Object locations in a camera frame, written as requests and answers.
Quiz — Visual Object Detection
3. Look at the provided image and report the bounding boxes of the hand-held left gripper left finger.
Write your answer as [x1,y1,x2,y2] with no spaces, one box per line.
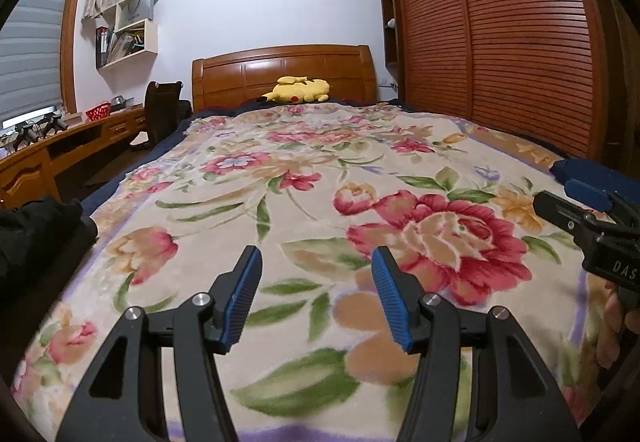
[55,246,263,442]

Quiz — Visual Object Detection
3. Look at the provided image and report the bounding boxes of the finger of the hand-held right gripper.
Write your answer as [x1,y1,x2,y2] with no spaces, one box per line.
[565,179,640,233]
[532,191,601,248]

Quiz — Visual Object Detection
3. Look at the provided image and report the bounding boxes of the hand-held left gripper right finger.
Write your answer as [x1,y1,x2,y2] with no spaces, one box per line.
[371,246,583,442]

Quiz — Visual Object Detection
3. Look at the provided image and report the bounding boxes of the person's right hand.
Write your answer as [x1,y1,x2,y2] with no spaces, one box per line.
[595,282,640,370]

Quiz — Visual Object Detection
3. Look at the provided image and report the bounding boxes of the floral blanket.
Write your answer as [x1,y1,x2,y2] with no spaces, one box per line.
[12,102,626,442]

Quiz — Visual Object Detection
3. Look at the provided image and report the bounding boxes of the wooden louvered wardrobe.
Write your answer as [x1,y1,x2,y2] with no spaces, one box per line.
[372,0,626,163]

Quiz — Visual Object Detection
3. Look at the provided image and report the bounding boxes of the dark office chair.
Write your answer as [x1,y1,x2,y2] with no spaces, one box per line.
[130,81,192,150]

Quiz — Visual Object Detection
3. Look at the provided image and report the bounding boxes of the dark cloth pile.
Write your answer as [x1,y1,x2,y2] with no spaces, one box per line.
[0,196,99,323]

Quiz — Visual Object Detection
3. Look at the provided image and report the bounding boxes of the yellow plush toy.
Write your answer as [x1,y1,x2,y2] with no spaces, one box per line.
[259,76,331,104]

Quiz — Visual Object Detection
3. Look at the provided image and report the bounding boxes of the wooden bed headboard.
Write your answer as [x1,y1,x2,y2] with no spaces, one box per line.
[191,45,378,113]

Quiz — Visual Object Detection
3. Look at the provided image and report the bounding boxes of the wooden desk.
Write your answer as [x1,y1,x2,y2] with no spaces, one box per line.
[0,103,148,210]

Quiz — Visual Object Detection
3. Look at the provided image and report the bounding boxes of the row of books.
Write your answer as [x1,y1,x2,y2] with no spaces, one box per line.
[96,26,146,68]

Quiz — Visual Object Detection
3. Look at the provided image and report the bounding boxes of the white paper bag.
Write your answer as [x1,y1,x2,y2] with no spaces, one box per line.
[116,0,153,26]

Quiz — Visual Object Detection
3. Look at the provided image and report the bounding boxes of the grey window blind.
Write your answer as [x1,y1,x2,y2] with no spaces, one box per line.
[0,0,83,118]

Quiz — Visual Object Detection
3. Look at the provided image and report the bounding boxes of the white wall shelf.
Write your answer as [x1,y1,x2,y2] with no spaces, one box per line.
[95,0,162,70]

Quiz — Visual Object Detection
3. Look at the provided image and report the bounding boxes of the wooden window frame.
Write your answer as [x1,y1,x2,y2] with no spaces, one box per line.
[60,0,93,113]

